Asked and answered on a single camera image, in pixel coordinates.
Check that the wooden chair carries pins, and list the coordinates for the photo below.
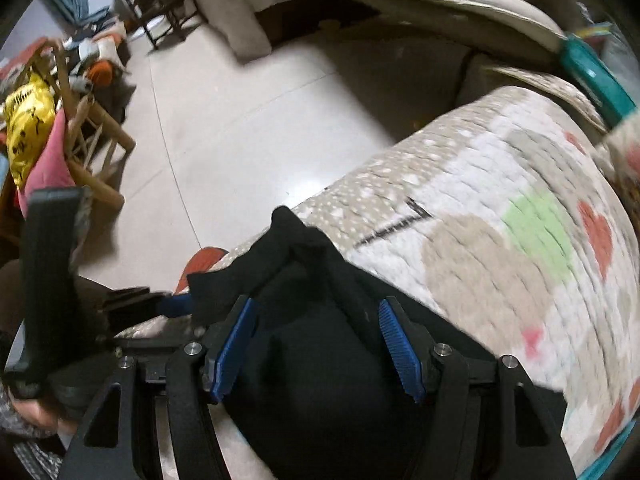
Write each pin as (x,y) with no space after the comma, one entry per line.
(97,130)

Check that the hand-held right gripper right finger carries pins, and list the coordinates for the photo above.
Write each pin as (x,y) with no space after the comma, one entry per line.
(400,350)

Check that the red slipper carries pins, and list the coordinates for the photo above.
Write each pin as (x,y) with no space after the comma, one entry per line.
(202,265)

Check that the pink cloth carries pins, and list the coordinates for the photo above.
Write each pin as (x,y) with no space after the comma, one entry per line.
(50,165)

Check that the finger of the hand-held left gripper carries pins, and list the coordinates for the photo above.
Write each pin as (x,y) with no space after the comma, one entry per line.
(142,304)

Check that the yellow plastic bag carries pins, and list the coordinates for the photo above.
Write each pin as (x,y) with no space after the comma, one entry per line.
(27,127)

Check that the orange cloth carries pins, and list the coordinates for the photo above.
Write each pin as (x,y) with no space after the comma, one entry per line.
(102,74)

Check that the person's left hand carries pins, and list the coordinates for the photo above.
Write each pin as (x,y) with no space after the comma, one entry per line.
(36,412)

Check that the black pants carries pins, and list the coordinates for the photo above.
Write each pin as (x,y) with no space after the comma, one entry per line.
(325,370)

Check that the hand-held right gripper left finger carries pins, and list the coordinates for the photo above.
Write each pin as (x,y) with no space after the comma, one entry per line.
(232,347)

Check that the teal plastic basin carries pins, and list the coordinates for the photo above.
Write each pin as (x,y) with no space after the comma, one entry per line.
(595,77)

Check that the white pillow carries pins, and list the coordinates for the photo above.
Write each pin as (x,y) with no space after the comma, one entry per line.
(232,15)

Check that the heart-printed quilted blanket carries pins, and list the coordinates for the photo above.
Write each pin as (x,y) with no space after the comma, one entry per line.
(500,220)

